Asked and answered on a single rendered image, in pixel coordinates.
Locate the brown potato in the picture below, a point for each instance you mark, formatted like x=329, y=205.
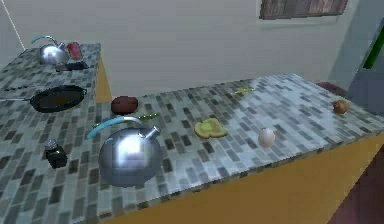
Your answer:
x=341, y=107

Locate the yellow bread slice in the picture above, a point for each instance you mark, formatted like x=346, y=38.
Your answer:
x=209, y=129

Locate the tiled counter yellow cabinet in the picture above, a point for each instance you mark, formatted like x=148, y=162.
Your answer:
x=233, y=160

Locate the dark red round loaf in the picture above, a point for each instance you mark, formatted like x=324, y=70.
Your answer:
x=124, y=105

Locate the white egg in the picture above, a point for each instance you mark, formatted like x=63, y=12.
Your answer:
x=266, y=137

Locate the black flat rectangular object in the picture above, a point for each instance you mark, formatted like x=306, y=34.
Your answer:
x=71, y=66

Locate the red tomato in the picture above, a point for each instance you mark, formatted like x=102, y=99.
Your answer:
x=74, y=50

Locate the black frying pan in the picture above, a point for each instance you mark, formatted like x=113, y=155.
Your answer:
x=56, y=98

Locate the black pepper shaker silver cap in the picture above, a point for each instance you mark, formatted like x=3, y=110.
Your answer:
x=55, y=155

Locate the wooden framed window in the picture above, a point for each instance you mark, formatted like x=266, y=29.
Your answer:
x=301, y=7

